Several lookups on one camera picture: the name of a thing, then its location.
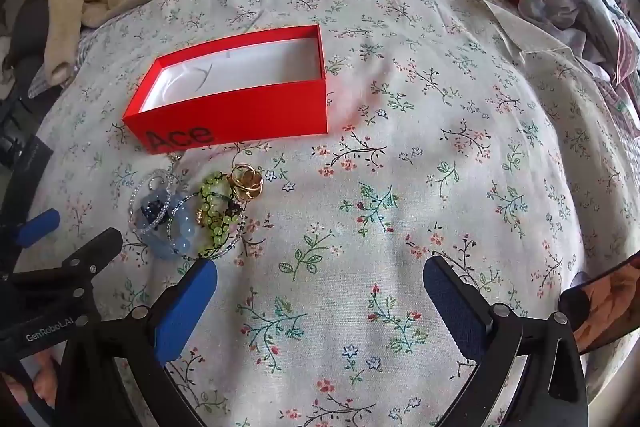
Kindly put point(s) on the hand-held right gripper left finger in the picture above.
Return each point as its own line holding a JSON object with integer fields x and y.
{"x": 187, "y": 312}

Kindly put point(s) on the dark cloth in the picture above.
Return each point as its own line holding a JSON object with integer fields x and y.
{"x": 22, "y": 37}

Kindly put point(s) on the floral bed sheet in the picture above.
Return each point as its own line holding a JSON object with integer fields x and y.
{"x": 400, "y": 157}

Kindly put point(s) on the pile of patterned clothes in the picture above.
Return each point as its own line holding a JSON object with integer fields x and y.
{"x": 615, "y": 37}

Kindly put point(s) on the reddish patterned clothing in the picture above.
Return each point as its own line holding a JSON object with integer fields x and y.
{"x": 605, "y": 302}

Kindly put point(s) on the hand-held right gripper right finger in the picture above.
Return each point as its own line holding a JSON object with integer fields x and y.
{"x": 452, "y": 302}

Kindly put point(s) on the red cardboard box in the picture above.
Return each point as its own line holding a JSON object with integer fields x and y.
{"x": 225, "y": 107}

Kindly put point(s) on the grey purple garment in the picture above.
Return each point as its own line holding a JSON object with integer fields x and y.
{"x": 565, "y": 2}

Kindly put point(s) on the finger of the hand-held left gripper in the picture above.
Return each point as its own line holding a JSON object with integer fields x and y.
{"x": 85, "y": 257}
{"x": 37, "y": 227}

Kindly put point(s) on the cream cloth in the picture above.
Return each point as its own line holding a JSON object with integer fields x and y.
{"x": 525, "y": 32}

